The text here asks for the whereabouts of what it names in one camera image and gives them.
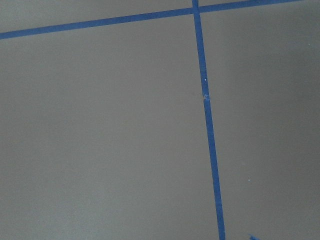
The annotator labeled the blue tape line lengthwise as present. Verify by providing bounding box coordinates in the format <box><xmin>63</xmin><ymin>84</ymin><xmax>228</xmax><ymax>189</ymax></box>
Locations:
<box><xmin>192</xmin><ymin>0</ymin><xmax>226</xmax><ymax>240</ymax></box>

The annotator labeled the blue tape line crosswise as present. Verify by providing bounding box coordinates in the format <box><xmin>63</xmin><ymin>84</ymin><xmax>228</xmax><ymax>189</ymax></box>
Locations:
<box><xmin>0</xmin><ymin>0</ymin><xmax>288</xmax><ymax>40</ymax></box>

